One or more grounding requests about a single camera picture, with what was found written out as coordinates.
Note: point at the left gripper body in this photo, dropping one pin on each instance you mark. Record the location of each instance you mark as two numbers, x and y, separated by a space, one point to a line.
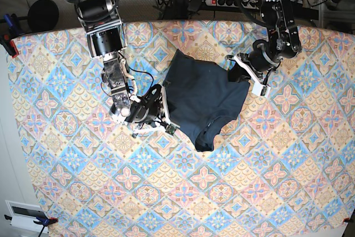
260 61

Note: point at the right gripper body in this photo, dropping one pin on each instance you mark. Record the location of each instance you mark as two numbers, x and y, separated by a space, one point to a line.
149 113

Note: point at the dark navy t-shirt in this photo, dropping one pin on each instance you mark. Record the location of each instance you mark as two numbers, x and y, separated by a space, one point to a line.
201 99

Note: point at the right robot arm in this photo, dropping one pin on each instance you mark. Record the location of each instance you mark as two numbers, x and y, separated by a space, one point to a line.
105 37

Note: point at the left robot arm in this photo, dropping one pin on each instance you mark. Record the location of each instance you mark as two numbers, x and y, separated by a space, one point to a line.
277 18

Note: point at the white power strip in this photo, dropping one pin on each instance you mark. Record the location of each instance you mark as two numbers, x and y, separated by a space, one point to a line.
248 4

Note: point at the patterned tile tablecloth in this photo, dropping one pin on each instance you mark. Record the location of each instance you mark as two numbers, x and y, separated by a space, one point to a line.
284 167

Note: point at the black round stool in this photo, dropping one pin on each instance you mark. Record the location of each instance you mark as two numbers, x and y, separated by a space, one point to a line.
43 16

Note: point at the blue orange clamp bottom left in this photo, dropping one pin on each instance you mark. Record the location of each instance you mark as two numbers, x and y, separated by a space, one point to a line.
44 222

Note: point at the orange black clamp left edge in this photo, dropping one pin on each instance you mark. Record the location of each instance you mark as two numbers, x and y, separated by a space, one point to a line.
9 45

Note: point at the white floor vent box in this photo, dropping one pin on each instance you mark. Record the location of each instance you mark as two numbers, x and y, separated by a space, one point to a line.
23 215

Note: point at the blue clamp upper left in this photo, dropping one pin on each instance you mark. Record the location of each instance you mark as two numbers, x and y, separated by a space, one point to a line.
13 22

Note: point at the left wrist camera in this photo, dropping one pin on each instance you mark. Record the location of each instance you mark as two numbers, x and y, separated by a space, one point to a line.
261 90

